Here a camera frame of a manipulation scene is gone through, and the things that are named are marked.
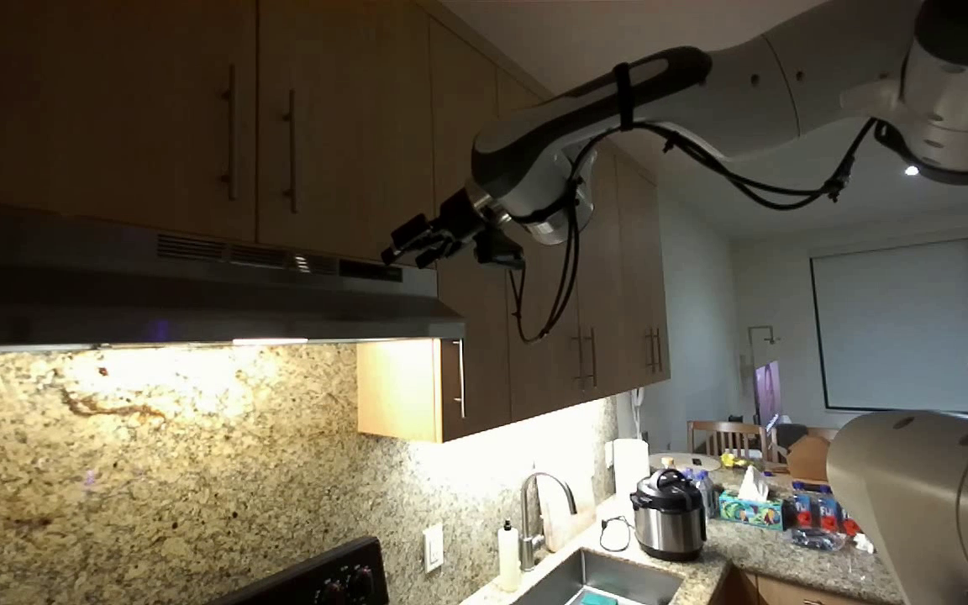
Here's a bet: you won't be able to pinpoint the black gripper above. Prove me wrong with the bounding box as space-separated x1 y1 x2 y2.
379 186 502 273

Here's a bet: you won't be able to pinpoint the stainless steel range hood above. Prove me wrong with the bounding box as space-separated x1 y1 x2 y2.
0 194 471 350

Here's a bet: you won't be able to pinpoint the black stove control panel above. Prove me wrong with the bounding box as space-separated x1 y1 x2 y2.
206 534 392 605

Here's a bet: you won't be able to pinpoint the chrome kitchen faucet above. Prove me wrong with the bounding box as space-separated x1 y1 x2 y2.
516 468 583 571

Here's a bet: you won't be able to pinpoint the white paper towel roll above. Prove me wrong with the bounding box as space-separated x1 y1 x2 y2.
608 433 656 499

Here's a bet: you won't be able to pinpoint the white soap bottle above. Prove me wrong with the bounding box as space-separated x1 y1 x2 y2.
492 514 523 587

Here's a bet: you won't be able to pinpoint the wooden slatted chair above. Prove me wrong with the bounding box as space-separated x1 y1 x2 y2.
686 418 773 465

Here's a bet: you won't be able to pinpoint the steel electric pressure cooker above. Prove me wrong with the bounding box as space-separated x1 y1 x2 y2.
624 465 712 566

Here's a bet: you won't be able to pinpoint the small dark bottle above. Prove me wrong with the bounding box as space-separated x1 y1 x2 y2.
682 457 721 520

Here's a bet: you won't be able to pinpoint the purple hanging cloth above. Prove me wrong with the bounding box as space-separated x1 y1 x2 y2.
748 355 788 430

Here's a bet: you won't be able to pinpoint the stainless steel sink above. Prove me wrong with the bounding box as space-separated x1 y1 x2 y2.
507 545 688 605

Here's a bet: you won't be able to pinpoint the green tissue box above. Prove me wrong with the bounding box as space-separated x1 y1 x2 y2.
712 462 788 534

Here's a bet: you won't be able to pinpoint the wooden solid-back chair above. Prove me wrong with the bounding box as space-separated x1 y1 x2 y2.
784 428 835 489

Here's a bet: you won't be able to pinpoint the colourful snack packages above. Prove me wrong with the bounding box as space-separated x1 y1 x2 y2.
788 476 866 556

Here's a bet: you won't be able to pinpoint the white projection screen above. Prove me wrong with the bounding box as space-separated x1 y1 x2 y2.
807 236 968 420

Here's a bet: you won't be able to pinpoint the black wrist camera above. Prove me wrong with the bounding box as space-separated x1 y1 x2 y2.
474 217 527 273

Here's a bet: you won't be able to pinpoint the tall wooden wall cabinet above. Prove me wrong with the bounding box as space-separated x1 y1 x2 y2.
354 15 514 446

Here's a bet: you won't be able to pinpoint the white wall outlet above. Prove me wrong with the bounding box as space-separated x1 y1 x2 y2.
419 520 450 577

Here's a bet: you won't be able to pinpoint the round ring on counter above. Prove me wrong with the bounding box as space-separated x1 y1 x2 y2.
596 512 634 558

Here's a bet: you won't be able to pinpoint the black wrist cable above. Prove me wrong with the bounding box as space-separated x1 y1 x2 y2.
504 115 914 346

